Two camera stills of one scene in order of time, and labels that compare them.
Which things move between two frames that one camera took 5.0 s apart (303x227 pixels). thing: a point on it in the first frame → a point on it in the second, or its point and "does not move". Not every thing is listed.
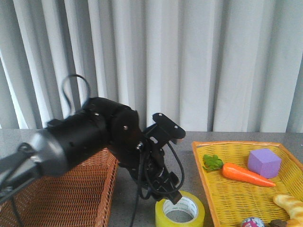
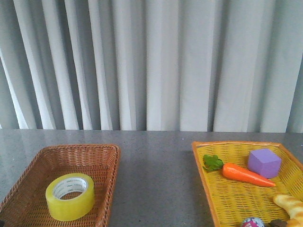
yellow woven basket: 231,202 does not move
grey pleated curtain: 212,66 does not move
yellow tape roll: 190,202 → 69,196
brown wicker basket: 81,196 does not move
